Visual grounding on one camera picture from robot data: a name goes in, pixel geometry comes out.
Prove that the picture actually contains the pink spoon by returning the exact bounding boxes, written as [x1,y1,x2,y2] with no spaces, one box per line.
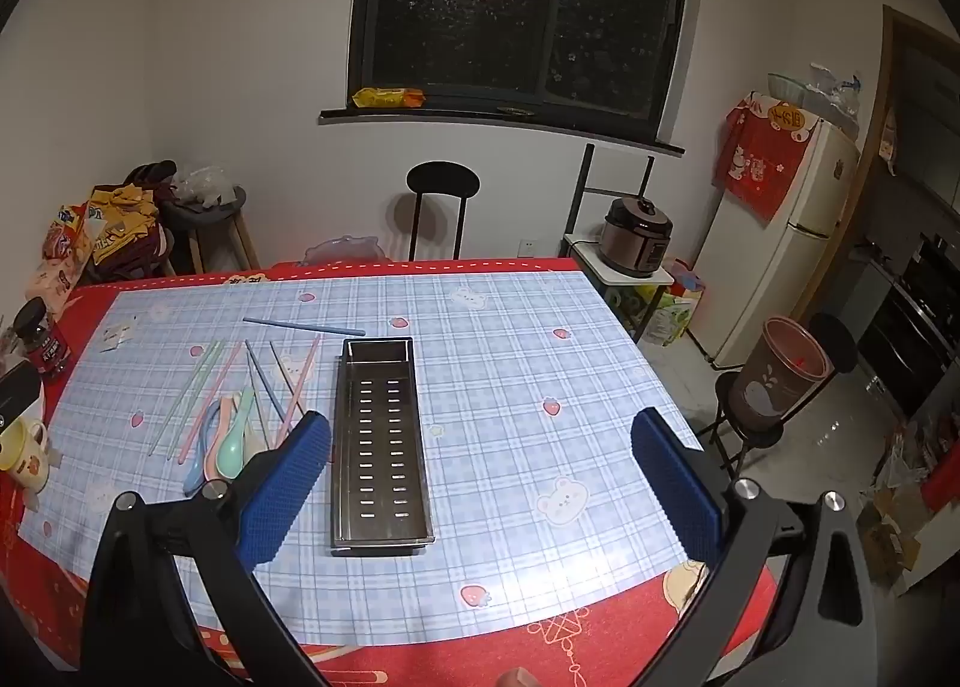
[196,394,235,459]

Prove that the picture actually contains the black round stool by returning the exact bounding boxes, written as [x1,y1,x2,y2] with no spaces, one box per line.
[406,161,482,262]

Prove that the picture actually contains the black oven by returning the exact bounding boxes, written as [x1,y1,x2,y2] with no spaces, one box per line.
[857,232,960,419]

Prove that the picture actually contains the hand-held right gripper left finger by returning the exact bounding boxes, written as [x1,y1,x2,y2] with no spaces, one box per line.
[79,411,332,687]

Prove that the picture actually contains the clear plastic bag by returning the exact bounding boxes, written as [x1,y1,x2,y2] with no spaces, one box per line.
[175,166,227,202]

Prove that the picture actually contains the yellow snack packet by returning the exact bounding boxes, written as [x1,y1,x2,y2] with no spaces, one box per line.
[352,87,427,110]

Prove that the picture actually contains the cream printed mug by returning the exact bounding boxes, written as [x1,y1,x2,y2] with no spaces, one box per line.
[0,417,51,494]

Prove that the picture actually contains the colourful snack bag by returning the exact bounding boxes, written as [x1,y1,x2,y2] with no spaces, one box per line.
[43,202,102,284]

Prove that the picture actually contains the cream refrigerator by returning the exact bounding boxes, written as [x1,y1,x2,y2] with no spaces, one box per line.
[688,91,861,371]

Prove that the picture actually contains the cardboard box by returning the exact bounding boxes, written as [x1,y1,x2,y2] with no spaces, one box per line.
[861,483,925,587]

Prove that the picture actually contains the dark clothes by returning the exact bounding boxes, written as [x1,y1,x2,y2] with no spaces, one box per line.
[122,160,179,191]

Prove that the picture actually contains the red printed cloth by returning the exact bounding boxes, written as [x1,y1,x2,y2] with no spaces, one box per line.
[712,90,820,224]

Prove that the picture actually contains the perforated metal utensil tray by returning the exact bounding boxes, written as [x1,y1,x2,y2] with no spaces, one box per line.
[331,337,438,557]

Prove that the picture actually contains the wooden door frame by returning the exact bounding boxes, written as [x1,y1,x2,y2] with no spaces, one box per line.
[853,4,960,287]

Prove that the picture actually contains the black window sill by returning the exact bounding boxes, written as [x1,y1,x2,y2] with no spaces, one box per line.
[318,105,687,157]

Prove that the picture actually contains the green packet bag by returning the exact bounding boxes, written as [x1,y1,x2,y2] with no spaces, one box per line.
[637,297,696,348]

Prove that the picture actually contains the dark red bag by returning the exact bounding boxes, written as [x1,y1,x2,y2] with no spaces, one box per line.
[85,228,179,284]

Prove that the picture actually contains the dark jar with black lid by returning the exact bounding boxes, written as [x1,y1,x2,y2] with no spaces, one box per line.
[13,297,74,382]

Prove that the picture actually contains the dark window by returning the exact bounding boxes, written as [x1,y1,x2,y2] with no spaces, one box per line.
[346,0,696,142]

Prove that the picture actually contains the black metal rack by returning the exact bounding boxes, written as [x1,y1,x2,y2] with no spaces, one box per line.
[565,143,655,247]

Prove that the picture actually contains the green spoon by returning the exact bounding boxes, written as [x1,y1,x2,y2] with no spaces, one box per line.
[214,387,256,479]

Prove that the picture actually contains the brown rice cooker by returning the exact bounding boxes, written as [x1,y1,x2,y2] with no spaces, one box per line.
[599,196,674,280]

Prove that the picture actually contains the pale bowl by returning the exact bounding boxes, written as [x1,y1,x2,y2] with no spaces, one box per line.
[766,72,809,104]

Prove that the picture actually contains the wooden stool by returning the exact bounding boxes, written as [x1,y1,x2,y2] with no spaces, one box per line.
[161,186,261,275]

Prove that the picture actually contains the cream spoon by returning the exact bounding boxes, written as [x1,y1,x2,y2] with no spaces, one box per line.
[234,391,267,459]

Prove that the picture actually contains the white side table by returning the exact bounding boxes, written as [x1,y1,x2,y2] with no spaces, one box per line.
[562,232,676,344]

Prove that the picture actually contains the clear plastic bowl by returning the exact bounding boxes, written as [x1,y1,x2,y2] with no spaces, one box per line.
[303,232,389,266]

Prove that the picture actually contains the black device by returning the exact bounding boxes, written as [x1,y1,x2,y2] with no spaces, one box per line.
[0,361,44,434]

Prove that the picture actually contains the crumpled plastic bags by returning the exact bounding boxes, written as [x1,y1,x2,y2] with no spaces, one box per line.
[806,60,865,134]

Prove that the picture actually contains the black folding stool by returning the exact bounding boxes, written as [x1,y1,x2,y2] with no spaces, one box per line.
[708,370,786,479]

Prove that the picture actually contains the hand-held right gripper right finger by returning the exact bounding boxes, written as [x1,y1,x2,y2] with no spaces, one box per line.
[631,408,878,687]

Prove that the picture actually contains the blue spoon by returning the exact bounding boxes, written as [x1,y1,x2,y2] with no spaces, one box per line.
[182,398,223,497]

